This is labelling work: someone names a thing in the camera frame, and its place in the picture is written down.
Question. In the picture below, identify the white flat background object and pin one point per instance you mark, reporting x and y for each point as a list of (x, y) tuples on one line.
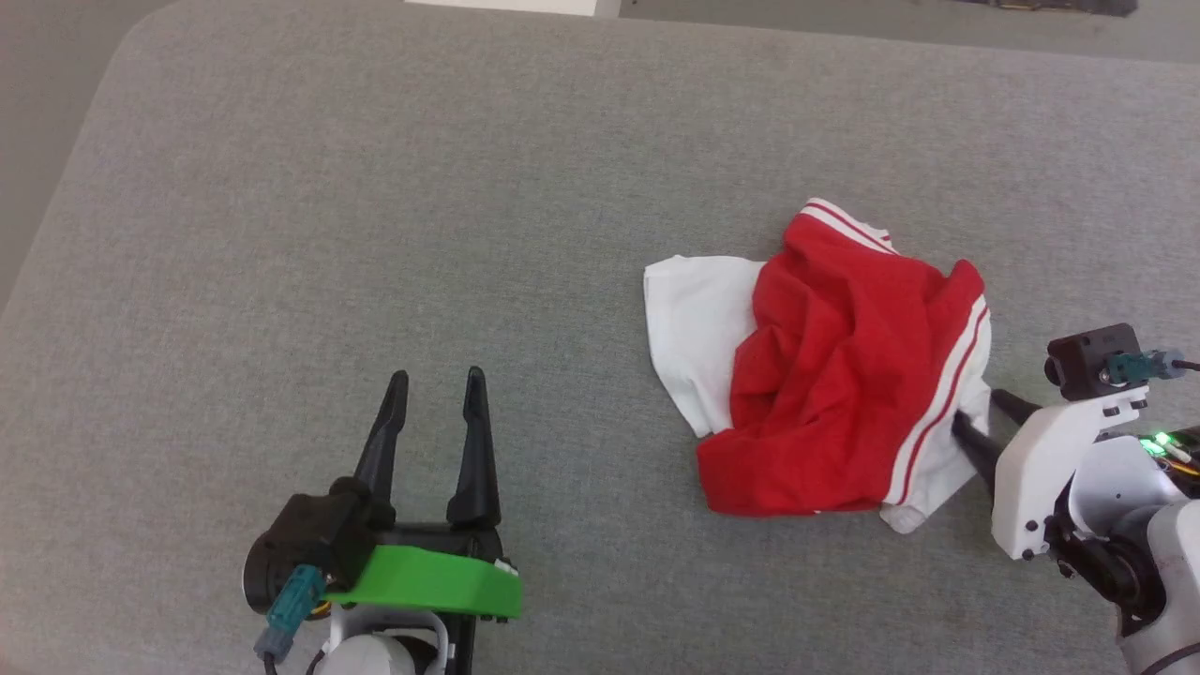
[(506, 6)]

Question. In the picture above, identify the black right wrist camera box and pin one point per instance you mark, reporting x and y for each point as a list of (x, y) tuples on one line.
[(1083, 361)]

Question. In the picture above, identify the red and white shirt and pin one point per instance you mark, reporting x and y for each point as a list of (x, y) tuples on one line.
[(844, 375)]

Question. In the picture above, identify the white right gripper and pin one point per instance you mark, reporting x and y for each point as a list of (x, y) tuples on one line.
[(1031, 487)]

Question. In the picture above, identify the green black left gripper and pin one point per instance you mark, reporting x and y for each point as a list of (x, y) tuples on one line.
[(441, 579)]

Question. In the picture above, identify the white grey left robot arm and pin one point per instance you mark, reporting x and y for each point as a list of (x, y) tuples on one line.
[(375, 656)]

